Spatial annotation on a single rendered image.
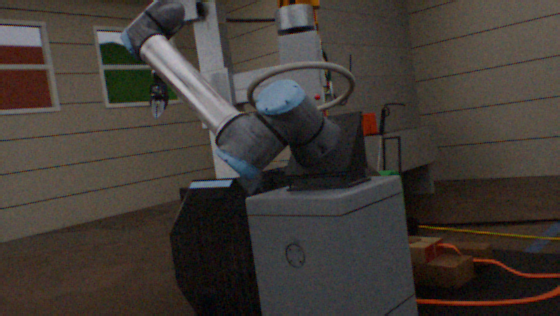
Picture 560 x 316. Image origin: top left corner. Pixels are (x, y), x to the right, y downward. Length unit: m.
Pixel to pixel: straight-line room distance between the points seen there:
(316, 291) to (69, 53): 8.01
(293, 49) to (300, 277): 1.55
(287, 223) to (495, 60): 6.07
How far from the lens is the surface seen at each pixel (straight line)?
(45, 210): 8.76
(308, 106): 1.59
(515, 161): 7.46
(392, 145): 5.73
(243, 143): 1.56
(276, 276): 1.73
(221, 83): 3.63
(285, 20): 2.88
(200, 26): 3.80
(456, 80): 7.63
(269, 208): 1.67
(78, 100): 9.14
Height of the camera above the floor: 1.06
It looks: 4 degrees down
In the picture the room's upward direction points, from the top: 8 degrees counter-clockwise
